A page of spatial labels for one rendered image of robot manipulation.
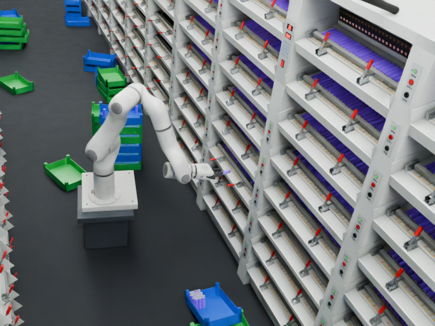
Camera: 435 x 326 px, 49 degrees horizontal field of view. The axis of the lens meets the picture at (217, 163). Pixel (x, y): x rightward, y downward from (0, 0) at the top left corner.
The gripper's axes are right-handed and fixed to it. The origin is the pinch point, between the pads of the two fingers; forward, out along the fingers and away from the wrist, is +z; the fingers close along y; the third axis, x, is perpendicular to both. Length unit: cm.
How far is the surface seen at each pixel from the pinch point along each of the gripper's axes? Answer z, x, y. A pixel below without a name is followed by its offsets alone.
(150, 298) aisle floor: -28, 71, -23
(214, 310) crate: 0, 60, -44
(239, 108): 9.9, -32.0, 17.6
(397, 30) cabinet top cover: -10, -109, -82
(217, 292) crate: 7, 60, -32
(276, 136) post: 4.5, -40.9, -28.3
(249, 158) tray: 13.9, -12.2, -3.0
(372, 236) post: 8, -40, -98
